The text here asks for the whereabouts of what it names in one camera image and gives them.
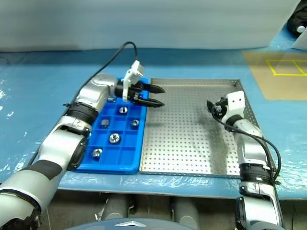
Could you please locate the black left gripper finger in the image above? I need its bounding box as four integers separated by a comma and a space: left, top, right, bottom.
141, 98, 165, 108
147, 84, 166, 94

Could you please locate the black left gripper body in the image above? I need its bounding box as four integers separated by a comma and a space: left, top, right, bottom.
128, 81, 151, 105

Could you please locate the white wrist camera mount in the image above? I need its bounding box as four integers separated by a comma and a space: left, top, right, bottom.
220, 90, 246, 123
121, 60, 146, 104

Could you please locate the grey rounded cylinder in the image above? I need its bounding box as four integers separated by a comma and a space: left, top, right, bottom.
103, 196, 131, 220
171, 198, 200, 230

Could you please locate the brown mat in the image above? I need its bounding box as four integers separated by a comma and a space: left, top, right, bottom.
241, 50, 307, 100

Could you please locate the blue-grey robot torso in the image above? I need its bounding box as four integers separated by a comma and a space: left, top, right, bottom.
79, 217, 183, 230

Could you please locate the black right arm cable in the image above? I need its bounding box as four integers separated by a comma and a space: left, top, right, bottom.
214, 115, 282, 186

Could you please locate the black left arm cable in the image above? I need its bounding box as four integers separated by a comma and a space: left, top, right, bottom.
76, 42, 139, 93

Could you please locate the black object with white knob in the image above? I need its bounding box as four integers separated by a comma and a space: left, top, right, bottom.
286, 4, 307, 39

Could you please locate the perforated metal tray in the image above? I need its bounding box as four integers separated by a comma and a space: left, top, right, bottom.
138, 78, 276, 179

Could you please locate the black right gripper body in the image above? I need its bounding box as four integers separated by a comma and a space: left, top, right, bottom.
210, 97, 228, 120

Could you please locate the white backdrop panel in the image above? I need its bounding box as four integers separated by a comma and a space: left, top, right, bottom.
0, 0, 302, 52

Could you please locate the blue compartment tray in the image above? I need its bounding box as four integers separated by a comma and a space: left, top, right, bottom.
71, 77, 151, 175

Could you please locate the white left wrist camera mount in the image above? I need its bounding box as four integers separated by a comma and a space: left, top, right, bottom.
121, 60, 146, 104

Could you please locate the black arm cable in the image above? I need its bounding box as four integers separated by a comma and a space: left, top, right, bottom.
76, 42, 139, 93
214, 115, 282, 186

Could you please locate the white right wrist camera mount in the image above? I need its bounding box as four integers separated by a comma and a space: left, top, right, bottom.
220, 90, 246, 123

